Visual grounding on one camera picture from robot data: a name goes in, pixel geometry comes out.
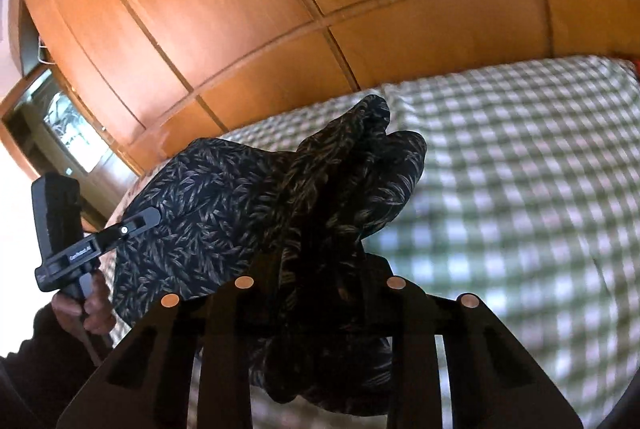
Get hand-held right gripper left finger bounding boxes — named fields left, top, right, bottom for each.
left=56, top=254, right=283, bottom=429

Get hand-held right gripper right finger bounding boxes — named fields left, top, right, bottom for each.
left=360, top=253, right=585, bottom=429

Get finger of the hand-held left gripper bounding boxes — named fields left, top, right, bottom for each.
left=102, top=207, right=162, bottom=251

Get dark leaf print pants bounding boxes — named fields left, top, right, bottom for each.
left=112, top=95, right=428, bottom=415

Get person's left forearm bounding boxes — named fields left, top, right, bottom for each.
left=0, top=304, right=108, bottom=429

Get person's left hand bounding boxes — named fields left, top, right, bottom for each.
left=51, top=270, right=118, bottom=337

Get wooden framed window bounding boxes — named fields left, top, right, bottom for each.
left=0, top=68, right=123, bottom=232

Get green checked bed sheet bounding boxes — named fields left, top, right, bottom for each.
left=107, top=55, right=640, bottom=429

